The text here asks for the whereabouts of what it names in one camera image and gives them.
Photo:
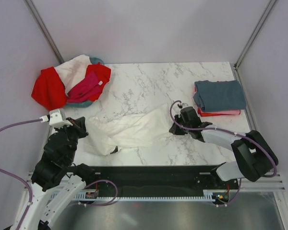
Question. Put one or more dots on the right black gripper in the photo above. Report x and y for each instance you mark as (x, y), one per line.
(174, 129)

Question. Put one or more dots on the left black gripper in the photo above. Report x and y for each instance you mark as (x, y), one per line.
(78, 124)

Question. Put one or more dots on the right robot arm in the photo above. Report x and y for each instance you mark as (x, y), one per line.
(253, 156)

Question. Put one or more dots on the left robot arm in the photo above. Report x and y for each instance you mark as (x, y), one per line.
(55, 180)

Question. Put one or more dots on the folded red-orange t-shirt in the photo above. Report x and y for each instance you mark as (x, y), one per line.
(200, 112)

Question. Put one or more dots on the folded grey-blue t-shirt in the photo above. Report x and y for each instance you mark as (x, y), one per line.
(219, 96)

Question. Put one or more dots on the magenta t-shirt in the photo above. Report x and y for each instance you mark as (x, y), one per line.
(85, 89)

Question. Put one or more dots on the folded pink t-shirt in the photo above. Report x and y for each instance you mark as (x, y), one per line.
(229, 112)

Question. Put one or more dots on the red t-shirt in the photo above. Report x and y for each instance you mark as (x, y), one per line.
(49, 90)

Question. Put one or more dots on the teal laundry basket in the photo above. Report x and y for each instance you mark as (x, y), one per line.
(87, 103)

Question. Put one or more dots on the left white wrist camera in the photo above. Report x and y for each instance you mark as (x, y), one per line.
(57, 117)

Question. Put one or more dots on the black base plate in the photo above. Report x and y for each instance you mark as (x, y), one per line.
(157, 180)

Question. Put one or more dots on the white slotted cable duct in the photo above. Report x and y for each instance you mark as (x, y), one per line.
(83, 196)

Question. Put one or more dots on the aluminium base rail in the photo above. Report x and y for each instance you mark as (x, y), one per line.
(263, 184)

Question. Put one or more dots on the left aluminium frame post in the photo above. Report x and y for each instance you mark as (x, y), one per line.
(43, 28)

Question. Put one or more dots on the aluminium frame post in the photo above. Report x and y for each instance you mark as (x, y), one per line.
(43, 28)
(257, 29)

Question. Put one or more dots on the right aluminium frame post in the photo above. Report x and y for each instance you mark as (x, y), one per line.
(257, 29)

